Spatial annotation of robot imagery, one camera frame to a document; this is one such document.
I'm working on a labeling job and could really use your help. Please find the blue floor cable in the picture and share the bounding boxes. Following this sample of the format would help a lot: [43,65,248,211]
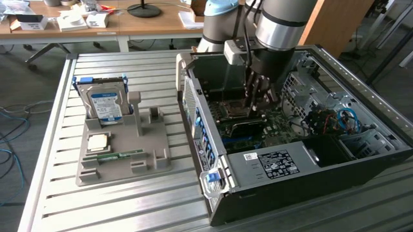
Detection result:
[0,107,32,207]

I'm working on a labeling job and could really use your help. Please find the white paper stack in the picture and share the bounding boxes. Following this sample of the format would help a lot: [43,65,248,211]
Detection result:
[178,11,204,29]

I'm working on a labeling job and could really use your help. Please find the silver CPU chip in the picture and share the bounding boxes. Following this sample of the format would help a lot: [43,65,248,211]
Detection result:
[85,134,109,152]

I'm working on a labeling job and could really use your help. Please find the wooden desk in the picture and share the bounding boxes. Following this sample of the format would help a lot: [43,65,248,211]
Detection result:
[117,0,259,53]
[0,0,120,71]

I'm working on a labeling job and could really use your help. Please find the dark green RAM stick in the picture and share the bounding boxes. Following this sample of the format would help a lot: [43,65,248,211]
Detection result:
[220,115,264,128]

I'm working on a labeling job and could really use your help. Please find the blue case latch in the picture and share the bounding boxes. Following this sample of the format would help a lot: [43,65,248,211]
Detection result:
[206,170,222,183]

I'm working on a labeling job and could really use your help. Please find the grey parts rack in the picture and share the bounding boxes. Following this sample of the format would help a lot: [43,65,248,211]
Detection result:
[75,91,171,187]

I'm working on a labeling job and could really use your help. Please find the green RAM stick with label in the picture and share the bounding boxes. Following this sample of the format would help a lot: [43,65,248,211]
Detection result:
[81,149,144,162]

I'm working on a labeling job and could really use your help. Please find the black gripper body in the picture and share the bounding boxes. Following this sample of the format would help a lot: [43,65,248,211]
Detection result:
[248,47,295,82]

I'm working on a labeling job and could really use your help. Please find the green motherboard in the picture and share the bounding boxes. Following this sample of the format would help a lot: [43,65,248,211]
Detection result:
[206,89,302,154]

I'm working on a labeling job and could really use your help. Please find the open black PC case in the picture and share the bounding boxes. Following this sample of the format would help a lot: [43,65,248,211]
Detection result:
[175,44,413,227]

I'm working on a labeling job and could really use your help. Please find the perforated silver disk bay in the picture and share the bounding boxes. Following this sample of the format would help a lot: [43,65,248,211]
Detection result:
[281,71,326,116]

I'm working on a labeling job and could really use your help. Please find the hard disk with blue carrier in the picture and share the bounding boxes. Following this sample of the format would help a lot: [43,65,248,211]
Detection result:
[71,76,132,126]

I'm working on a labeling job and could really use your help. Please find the clear plastic bag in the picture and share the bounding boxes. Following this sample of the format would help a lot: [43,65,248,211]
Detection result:
[0,0,36,15]

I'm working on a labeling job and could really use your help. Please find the flat white box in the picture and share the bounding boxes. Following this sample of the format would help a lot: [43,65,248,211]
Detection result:
[56,14,88,32]

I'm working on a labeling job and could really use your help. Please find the black wire bundle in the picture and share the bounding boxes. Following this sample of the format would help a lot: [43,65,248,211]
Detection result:
[302,110,339,136]

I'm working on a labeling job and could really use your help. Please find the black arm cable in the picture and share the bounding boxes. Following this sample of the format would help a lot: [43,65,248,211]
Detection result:
[240,0,262,68]

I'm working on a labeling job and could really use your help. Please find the blue wire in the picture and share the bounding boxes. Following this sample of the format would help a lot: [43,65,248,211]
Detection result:
[337,108,361,133]

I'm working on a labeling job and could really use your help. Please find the silver disk bay with rails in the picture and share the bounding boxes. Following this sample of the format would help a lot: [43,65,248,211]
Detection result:
[338,129,395,160]

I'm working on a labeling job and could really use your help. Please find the grey power supply unit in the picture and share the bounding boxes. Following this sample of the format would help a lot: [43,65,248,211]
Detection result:
[227,141,319,188]

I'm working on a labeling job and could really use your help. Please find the long blue expansion slot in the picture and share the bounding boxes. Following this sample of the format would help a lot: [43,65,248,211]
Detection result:
[222,135,254,144]

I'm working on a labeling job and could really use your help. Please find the black lamp base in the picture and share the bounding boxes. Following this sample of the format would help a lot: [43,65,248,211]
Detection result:
[127,0,162,18]

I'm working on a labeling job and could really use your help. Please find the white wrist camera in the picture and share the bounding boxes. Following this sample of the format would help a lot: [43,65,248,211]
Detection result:
[223,40,251,65]

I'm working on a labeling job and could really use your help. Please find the white tape roll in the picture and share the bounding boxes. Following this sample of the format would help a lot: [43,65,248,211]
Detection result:
[65,15,84,26]

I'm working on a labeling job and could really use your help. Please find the brown cardboard box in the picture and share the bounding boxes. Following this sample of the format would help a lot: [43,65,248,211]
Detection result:
[190,0,207,16]

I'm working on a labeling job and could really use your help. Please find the black graphics card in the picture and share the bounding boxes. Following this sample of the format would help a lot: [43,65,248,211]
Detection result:
[224,119,266,139]

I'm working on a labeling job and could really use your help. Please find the wooden cabinet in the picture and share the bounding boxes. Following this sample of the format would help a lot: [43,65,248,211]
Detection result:
[298,0,377,58]

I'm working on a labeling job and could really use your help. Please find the small white labelled box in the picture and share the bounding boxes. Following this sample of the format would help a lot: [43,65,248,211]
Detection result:
[85,13,109,29]

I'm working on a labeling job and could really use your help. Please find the CPU socket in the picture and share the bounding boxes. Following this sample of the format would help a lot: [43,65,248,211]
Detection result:
[219,99,251,119]

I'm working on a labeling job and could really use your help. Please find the white box with black top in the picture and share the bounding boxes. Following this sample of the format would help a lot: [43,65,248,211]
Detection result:
[15,14,49,31]

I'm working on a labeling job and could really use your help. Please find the red wire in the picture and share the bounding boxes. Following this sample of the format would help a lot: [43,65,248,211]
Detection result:
[325,115,339,131]

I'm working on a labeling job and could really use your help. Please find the grey floor cable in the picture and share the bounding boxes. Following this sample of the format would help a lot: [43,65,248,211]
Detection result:
[0,100,55,114]

